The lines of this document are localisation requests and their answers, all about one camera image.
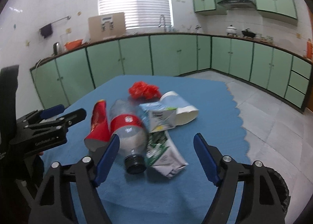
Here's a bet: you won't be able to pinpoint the red snack tube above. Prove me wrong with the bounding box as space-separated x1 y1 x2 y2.
84 100 111 152

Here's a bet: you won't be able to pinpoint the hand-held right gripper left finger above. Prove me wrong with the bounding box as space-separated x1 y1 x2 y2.
28 134 121 224

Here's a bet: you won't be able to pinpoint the cardboard box with dispenser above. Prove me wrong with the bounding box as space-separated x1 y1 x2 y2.
88 12 126 42

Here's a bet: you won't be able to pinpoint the chrome kitchen faucet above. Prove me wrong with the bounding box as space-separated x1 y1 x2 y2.
158 14 167 33

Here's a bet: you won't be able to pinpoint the orange plastic basin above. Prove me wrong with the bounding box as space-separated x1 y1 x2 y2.
64 39 84 51

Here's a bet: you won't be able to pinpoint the blue scalloped table mat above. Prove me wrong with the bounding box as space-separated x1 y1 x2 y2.
40 75 250 224

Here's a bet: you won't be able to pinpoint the blue white milk carton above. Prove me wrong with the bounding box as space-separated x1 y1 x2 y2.
139 103 178 133

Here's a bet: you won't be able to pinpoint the range hood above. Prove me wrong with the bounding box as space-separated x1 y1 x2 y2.
216 0 256 9

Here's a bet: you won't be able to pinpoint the red label plastic bottle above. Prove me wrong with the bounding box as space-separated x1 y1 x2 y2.
109 99 148 175

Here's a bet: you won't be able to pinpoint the green base cabinets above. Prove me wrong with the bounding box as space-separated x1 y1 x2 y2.
30 33 313 113

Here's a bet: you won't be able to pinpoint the metal towel rail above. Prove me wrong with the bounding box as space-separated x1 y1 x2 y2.
39 15 72 30

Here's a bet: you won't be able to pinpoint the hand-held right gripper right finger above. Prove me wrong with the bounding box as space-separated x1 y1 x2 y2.
193 133 286 224

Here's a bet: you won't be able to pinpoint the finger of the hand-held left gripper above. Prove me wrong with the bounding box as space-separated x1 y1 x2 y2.
24 105 65 125
48 108 87 133

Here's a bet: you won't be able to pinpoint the dark hanging towel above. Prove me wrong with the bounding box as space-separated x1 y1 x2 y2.
40 25 53 39

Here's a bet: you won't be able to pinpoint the white paper cup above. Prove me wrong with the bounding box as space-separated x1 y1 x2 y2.
160 91 199 126

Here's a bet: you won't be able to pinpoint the green white drink carton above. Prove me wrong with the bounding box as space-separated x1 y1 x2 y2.
146 131 189 178

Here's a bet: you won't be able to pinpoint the red plastic bag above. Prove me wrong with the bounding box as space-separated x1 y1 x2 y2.
129 81 162 100

